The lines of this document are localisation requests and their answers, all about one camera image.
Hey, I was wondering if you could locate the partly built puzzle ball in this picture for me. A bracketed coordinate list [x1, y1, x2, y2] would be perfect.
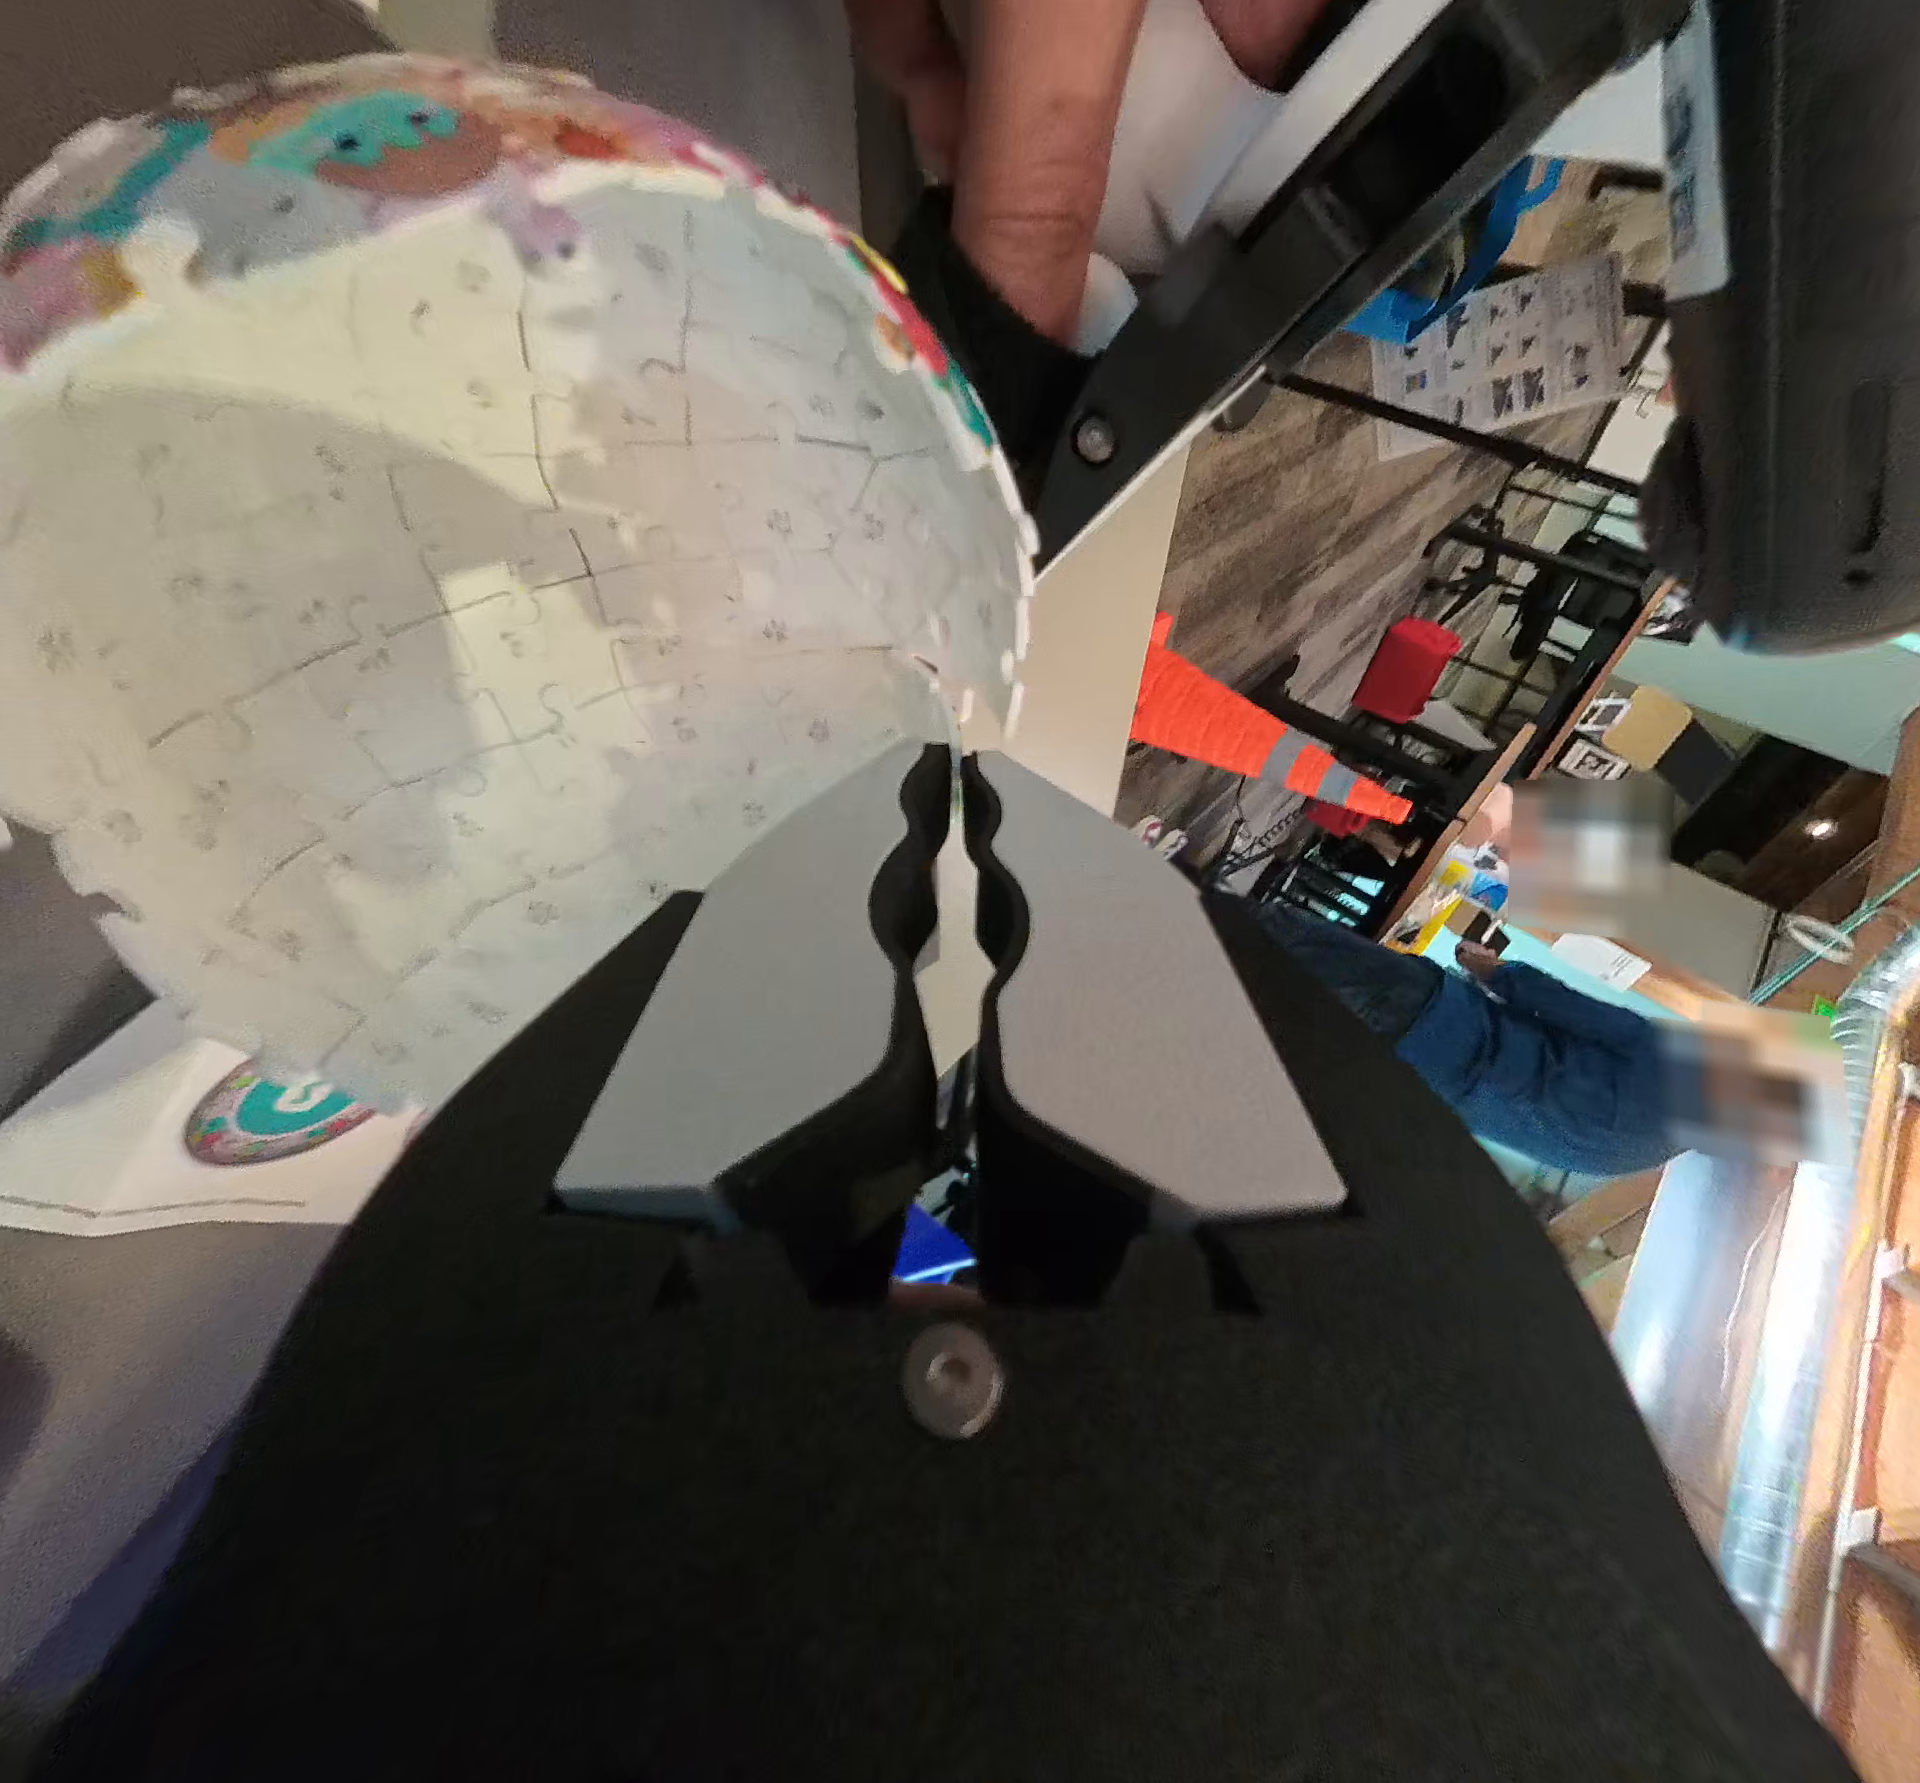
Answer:
[0, 50, 1040, 1110]

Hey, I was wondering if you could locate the puzzle instruction sheet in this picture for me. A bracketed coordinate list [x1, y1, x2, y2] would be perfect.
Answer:
[0, 1004, 436, 1229]

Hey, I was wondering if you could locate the printed picture sheet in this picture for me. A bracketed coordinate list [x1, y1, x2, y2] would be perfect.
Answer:
[1367, 250, 1635, 461]

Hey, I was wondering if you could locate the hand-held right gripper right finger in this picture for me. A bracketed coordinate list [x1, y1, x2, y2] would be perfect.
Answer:
[963, 749, 1348, 1312]

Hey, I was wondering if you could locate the orange traffic cone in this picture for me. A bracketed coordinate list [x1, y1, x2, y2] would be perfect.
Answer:
[1128, 611, 1414, 828]

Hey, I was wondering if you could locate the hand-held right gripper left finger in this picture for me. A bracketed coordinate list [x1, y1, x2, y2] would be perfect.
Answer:
[553, 745, 959, 1312]

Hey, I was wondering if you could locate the blue bag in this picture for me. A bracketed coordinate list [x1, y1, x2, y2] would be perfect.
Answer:
[1358, 154, 1573, 346]

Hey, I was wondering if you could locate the person's left hand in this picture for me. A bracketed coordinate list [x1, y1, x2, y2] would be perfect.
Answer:
[794, 0, 1450, 346]

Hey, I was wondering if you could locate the red chair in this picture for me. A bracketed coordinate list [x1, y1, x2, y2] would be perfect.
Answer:
[1348, 616, 1465, 729]

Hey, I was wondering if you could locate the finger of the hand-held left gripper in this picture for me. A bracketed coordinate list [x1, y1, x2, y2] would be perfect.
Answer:
[1019, 439, 1197, 818]

